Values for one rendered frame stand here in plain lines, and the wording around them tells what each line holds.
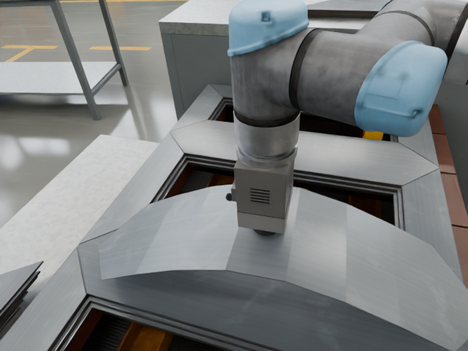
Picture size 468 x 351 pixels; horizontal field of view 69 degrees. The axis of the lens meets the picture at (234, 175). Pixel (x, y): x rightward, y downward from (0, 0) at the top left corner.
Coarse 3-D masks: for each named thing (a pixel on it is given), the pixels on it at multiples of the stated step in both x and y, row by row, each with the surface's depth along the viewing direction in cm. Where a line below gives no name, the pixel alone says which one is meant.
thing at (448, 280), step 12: (432, 252) 56; (444, 264) 55; (444, 276) 53; (456, 276) 55; (444, 288) 52; (456, 288) 53; (444, 300) 50; (456, 300) 51; (456, 312) 49; (456, 324) 48; (456, 336) 46; (456, 348) 45
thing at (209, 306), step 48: (384, 192) 81; (96, 240) 73; (96, 288) 64; (144, 288) 63; (192, 288) 62; (240, 288) 62; (288, 288) 61; (192, 336) 58; (240, 336) 55; (288, 336) 55; (336, 336) 54; (384, 336) 54
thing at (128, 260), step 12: (156, 204) 67; (168, 204) 65; (144, 216) 66; (156, 216) 63; (144, 228) 62; (156, 228) 60; (132, 240) 61; (144, 240) 59; (120, 252) 60; (132, 252) 58; (144, 252) 56; (120, 264) 57; (132, 264) 55; (108, 276) 56; (120, 276) 54
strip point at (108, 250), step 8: (144, 208) 69; (136, 216) 68; (128, 224) 67; (120, 232) 67; (128, 232) 65; (104, 240) 68; (112, 240) 66; (120, 240) 64; (104, 248) 65; (112, 248) 63; (120, 248) 61; (104, 256) 62; (112, 256) 61; (104, 264) 60; (104, 272) 58
